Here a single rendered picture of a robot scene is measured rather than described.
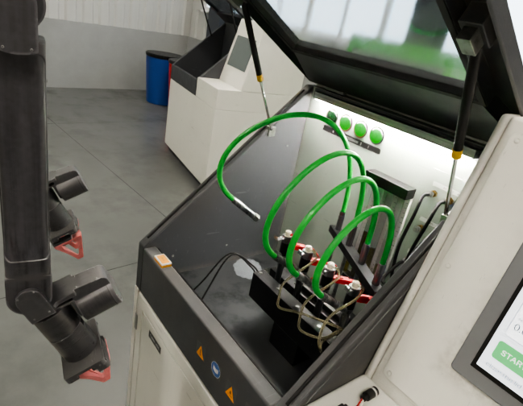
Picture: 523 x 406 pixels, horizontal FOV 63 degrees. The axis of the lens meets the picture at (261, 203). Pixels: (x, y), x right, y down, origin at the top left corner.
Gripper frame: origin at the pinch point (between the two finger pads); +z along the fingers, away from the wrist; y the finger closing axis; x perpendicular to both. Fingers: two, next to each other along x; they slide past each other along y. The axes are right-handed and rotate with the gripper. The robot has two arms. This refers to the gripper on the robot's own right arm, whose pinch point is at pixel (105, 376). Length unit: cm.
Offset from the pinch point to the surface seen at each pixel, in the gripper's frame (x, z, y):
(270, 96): -164, 87, 283
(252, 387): -22.4, 17.1, -6.6
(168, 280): -16.4, 14.2, 32.3
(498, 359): -60, 11, -31
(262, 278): -39, 22, 23
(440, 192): -85, 8, 6
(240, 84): -141, 68, 287
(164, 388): -1, 45, 27
